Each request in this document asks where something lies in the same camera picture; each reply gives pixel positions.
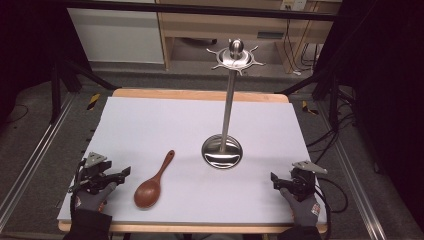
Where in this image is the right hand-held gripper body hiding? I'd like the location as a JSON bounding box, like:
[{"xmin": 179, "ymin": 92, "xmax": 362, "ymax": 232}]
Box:
[{"xmin": 289, "ymin": 160, "xmax": 329, "ymax": 203}]

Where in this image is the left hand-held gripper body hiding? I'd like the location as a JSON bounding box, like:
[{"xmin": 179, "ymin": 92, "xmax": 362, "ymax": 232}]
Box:
[{"xmin": 68, "ymin": 151, "xmax": 117, "ymax": 195}]

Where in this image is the person's left hand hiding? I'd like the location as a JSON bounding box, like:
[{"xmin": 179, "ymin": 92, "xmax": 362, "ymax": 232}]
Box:
[{"xmin": 74, "ymin": 181, "xmax": 118, "ymax": 213}]

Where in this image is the brown wooden spoon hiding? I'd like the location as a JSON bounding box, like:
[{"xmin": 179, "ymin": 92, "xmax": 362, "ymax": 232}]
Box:
[{"xmin": 133, "ymin": 149, "xmax": 176, "ymax": 210}]

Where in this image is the yellow black striped marker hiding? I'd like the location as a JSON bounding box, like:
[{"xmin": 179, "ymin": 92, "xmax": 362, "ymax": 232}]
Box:
[
  {"xmin": 86, "ymin": 93, "xmax": 101, "ymax": 111},
  {"xmin": 301, "ymin": 100, "xmax": 320, "ymax": 116}
]

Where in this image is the white table mat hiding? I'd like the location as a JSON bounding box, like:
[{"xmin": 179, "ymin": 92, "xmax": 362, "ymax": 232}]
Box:
[{"xmin": 56, "ymin": 96, "xmax": 328, "ymax": 225}]

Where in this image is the metal utensil stand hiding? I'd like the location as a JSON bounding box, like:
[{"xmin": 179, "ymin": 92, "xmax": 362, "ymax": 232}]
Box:
[{"xmin": 201, "ymin": 38, "xmax": 266, "ymax": 170}]

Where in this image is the white cabinet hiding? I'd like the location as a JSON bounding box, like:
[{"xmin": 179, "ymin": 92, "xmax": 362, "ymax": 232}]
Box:
[{"xmin": 66, "ymin": 7, "xmax": 166, "ymax": 65}]

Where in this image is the black crossbar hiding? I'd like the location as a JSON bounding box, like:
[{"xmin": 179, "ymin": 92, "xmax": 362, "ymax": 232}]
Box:
[{"xmin": 63, "ymin": 0, "xmax": 338, "ymax": 22}]

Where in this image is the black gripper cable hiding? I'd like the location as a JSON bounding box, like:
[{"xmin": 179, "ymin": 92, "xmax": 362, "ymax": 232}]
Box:
[
  {"xmin": 68, "ymin": 159, "xmax": 87, "ymax": 218},
  {"xmin": 314, "ymin": 176, "xmax": 349, "ymax": 240}
]

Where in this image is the bundle of black floor cables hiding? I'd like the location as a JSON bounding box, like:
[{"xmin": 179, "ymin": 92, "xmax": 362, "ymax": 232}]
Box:
[{"xmin": 305, "ymin": 86, "xmax": 357, "ymax": 164}]

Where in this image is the silver floor rail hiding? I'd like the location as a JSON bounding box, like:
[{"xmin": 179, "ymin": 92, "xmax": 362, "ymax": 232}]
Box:
[
  {"xmin": 316, "ymin": 99, "xmax": 388, "ymax": 240},
  {"xmin": 0, "ymin": 93, "xmax": 77, "ymax": 231}
]

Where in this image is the black metal frame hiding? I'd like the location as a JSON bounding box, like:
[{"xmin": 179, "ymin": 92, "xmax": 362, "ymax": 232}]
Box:
[
  {"xmin": 274, "ymin": 71, "xmax": 356, "ymax": 129},
  {"xmin": 49, "ymin": 56, "xmax": 119, "ymax": 125}
]

